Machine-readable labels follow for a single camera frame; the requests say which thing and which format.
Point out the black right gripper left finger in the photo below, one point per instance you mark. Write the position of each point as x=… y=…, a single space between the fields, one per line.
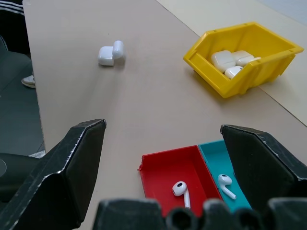
x=60 y=177

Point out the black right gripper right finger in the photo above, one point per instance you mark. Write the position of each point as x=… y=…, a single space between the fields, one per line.
x=261 y=165

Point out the yellow plastic bin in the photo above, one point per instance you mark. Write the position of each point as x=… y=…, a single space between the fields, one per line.
x=242 y=58

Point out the white earbud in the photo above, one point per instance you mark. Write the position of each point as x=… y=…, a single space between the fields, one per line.
x=225 y=182
x=181 y=192

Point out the teal plastic tray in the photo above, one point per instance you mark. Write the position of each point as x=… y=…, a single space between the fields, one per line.
x=217 y=165

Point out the red plastic tray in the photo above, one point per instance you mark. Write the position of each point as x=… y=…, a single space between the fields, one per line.
x=172 y=177

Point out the white sneaker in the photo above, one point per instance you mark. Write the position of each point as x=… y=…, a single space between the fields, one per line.
x=29 y=81

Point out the black trousers with white stripes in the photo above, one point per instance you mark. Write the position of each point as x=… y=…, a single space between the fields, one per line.
x=12 y=26

